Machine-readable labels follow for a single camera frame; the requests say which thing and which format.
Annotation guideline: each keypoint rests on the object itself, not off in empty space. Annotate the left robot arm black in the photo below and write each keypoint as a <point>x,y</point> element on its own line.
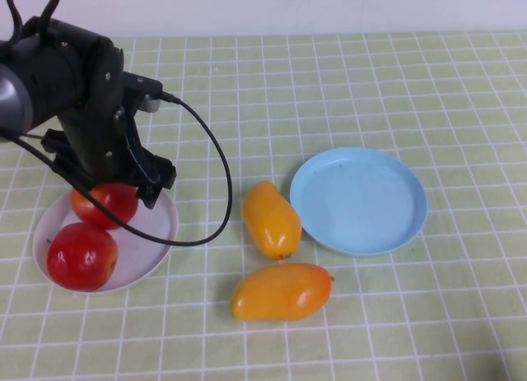
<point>37,76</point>

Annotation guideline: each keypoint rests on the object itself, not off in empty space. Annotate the left wrist camera black silver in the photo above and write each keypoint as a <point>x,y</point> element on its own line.
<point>140,85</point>

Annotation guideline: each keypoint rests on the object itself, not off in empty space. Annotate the red apple with short stem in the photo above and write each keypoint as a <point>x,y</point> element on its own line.
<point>82,257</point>

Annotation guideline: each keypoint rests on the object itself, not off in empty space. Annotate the red apple with side stem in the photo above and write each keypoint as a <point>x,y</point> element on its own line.
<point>113,204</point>

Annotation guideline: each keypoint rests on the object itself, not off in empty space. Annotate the orange blushed yellow mango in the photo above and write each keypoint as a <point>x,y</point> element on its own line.
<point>280,294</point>

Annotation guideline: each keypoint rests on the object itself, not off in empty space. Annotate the green checked tablecloth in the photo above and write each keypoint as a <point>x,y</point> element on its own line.
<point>370,89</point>

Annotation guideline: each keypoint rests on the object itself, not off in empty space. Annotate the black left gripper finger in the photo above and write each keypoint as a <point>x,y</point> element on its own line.
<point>57,144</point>
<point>158,173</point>

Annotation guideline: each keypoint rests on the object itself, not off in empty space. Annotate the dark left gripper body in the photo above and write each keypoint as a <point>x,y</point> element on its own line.
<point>99,130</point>

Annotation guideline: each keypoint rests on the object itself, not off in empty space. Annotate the white round plate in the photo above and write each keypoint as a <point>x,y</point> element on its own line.
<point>144,253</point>

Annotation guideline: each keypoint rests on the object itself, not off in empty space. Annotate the light blue round plate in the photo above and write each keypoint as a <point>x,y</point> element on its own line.
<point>358,204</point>

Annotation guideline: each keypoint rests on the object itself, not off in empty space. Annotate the yellow mango with red tip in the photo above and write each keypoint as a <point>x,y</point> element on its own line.
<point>271,220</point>

